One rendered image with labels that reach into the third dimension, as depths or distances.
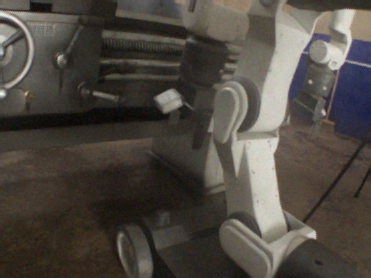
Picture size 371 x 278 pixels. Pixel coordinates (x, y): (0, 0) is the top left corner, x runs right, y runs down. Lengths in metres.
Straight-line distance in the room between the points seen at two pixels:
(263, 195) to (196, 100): 0.33
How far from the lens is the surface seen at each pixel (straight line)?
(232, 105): 0.67
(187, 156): 1.58
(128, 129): 0.96
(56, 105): 0.86
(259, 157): 0.74
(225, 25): 0.54
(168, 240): 0.86
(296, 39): 0.71
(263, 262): 0.68
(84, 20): 0.78
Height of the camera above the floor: 0.73
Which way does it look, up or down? 18 degrees down
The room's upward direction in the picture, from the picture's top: 8 degrees clockwise
